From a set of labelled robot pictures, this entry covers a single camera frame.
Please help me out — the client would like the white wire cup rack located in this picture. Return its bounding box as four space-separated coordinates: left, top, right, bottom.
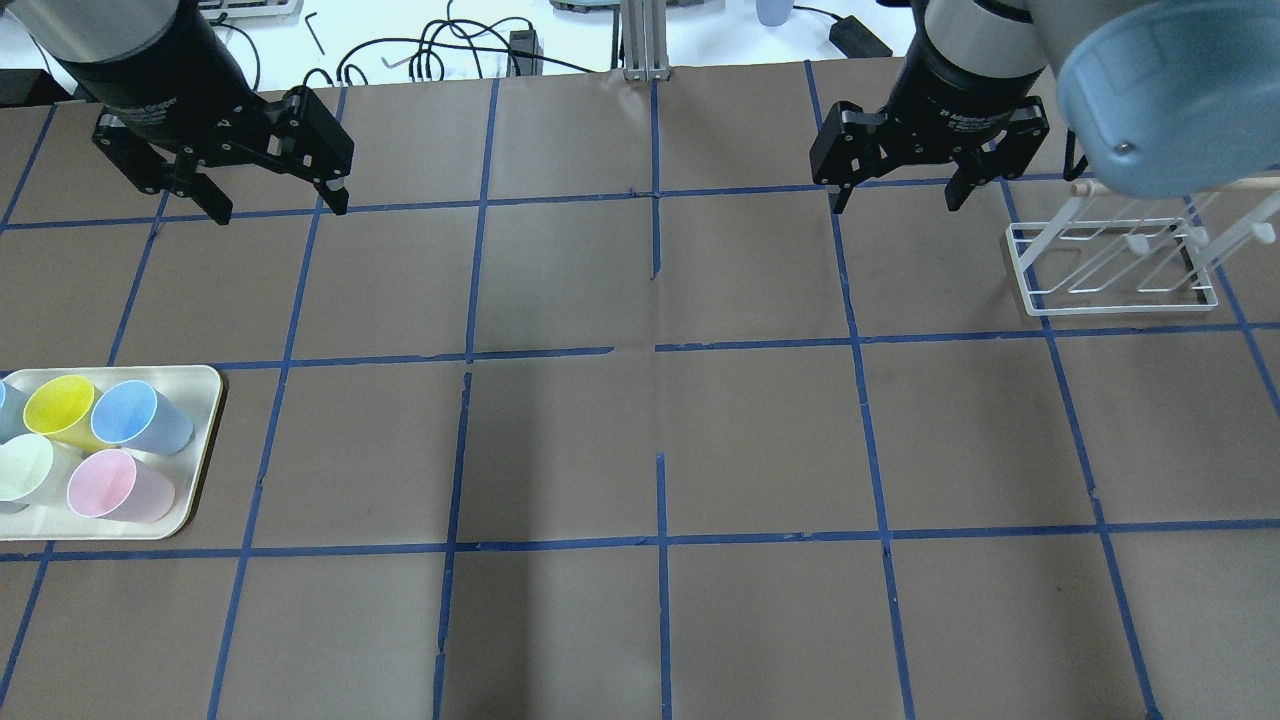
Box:
1005 174 1277 316

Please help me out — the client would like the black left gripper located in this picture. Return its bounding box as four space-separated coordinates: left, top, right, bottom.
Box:
54 15 355 225

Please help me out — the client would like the pale green plastic cup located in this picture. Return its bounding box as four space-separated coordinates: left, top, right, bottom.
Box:
1 434 83 507

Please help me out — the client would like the pink plastic cup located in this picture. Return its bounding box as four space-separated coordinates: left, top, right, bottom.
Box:
67 448 177 524

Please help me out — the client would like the black power adapter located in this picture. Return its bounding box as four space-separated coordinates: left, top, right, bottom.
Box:
828 15 893 59

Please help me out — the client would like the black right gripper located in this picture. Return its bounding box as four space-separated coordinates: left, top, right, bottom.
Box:
809 33 1050 215

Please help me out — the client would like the cream plastic tray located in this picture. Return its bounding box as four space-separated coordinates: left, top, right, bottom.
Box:
1 365 225 544

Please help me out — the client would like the yellow plastic cup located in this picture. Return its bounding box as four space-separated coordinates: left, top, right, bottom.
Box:
22 374 119 454

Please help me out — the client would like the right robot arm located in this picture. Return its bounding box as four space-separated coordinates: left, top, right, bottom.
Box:
809 1 1279 214

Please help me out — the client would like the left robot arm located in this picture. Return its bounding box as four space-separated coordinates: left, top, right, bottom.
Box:
3 1 355 225

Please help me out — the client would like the black cable bundle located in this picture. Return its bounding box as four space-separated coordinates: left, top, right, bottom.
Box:
302 18 602 88

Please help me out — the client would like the aluminium frame post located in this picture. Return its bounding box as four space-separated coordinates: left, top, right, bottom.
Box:
618 0 671 82

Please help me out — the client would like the blue plastic cup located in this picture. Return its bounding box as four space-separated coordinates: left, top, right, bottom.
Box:
90 380 195 456

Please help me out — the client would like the blue cup on desk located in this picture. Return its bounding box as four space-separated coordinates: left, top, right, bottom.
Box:
754 0 794 28

